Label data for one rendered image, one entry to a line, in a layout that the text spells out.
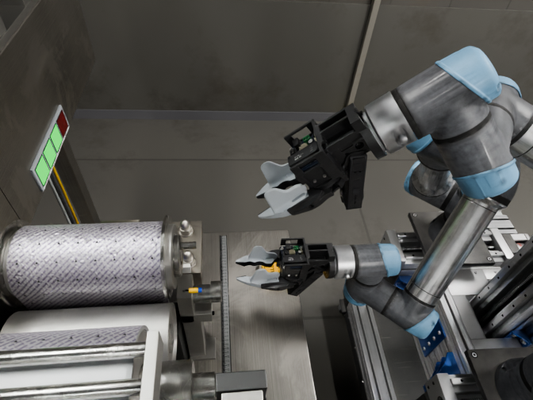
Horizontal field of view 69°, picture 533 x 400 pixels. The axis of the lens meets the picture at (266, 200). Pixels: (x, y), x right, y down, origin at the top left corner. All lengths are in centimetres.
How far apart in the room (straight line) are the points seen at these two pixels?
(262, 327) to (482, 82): 75
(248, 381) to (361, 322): 148
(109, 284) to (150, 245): 9
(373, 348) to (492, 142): 137
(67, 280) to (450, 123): 61
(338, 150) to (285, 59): 236
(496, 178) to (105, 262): 58
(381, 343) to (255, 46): 199
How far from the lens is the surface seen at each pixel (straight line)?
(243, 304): 105
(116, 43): 291
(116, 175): 274
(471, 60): 54
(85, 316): 72
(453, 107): 53
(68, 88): 126
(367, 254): 88
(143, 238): 67
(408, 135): 54
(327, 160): 53
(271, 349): 101
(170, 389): 50
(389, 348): 187
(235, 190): 254
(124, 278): 68
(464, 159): 56
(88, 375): 45
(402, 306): 97
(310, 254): 85
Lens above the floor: 184
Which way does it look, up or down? 47 degrees down
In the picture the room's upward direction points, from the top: 5 degrees clockwise
